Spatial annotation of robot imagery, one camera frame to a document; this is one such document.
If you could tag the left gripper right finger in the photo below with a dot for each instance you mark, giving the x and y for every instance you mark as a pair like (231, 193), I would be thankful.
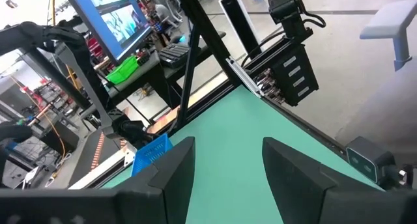
(299, 191)

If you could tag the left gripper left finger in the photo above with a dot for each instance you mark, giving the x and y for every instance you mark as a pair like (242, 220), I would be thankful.
(163, 198)

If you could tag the blue plastic basket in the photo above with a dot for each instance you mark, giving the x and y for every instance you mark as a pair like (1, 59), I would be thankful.
(151, 154)

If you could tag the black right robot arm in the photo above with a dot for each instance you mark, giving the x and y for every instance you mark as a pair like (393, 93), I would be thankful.
(83, 80)

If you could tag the black labelled electronics box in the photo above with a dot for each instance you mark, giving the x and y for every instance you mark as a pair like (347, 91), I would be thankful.
(309, 84)

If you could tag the black desk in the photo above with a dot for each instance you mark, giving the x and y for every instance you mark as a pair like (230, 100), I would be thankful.
(146, 67)

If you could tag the green box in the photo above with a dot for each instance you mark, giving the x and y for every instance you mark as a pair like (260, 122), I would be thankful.
(123, 71)

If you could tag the black keyboard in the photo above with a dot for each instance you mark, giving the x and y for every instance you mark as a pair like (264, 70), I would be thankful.
(174, 54)

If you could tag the white computer tower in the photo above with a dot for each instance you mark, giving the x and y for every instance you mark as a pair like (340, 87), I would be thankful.
(241, 22)

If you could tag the blue-screen computer monitor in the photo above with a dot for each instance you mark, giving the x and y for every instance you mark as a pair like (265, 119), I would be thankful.
(107, 25)

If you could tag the person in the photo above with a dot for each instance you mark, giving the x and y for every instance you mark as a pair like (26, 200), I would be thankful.
(161, 12)

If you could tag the grey office chair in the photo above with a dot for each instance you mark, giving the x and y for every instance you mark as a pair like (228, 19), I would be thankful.
(391, 19)

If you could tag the silver aluminium rail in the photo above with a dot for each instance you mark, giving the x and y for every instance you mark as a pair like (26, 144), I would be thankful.
(107, 167)

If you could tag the grey two-lens camera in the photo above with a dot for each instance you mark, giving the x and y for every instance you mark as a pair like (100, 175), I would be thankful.
(361, 162)

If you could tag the black camera plug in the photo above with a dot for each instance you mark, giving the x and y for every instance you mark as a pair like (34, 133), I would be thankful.
(394, 176)

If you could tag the silver metal bracket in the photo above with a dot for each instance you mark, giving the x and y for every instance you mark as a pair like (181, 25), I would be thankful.
(244, 77)

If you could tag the black aluminium rig frame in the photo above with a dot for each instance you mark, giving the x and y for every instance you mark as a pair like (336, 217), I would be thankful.
(200, 19)

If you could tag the black mounted camera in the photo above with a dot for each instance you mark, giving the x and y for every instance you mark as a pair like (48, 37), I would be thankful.
(283, 2)

